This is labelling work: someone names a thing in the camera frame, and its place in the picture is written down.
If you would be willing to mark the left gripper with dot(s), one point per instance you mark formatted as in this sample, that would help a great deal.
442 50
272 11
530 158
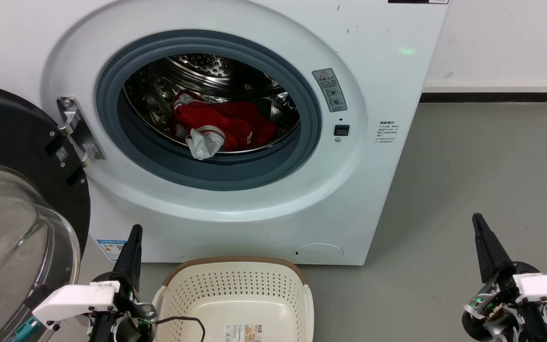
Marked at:
128 304

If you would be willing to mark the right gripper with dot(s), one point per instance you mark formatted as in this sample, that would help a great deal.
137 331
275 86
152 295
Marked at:
494 301

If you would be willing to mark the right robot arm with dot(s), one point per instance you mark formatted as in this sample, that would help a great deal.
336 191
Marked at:
525 325

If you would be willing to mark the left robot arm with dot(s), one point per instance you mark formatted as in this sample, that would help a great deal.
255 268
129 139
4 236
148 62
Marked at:
121 330

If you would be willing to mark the cream perforated laundry basket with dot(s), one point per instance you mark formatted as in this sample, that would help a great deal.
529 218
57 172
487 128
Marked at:
235 304

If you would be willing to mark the black washer door with glass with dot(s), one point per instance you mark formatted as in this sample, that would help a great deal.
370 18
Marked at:
12 142

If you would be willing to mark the stainless steel washing machine drum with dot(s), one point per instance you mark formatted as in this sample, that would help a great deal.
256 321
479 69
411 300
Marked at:
216 71

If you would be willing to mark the blue and white energy sticker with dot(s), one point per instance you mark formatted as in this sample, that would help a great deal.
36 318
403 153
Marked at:
111 249

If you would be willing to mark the grey rubber door gasket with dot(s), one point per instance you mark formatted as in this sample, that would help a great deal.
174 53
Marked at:
212 175

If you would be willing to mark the white QR code sticker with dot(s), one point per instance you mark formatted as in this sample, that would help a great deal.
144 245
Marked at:
62 154

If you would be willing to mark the silver metal door hinge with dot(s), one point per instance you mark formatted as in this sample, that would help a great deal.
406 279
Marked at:
75 128

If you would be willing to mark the white and black baseboard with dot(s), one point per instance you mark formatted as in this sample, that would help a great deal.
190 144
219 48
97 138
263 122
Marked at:
492 92

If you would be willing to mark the red garment with white trim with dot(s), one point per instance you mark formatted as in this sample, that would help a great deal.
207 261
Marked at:
235 123

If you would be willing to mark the round white filter cover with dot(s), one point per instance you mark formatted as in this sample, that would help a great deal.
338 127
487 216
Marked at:
318 253

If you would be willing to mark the black door latch socket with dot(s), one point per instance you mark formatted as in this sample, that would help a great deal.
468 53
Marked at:
342 130

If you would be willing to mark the white front-load washing machine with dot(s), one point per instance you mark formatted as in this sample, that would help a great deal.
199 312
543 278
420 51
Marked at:
387 85

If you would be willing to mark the grey warning sticker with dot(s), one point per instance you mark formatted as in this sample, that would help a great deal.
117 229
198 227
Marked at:
329 90

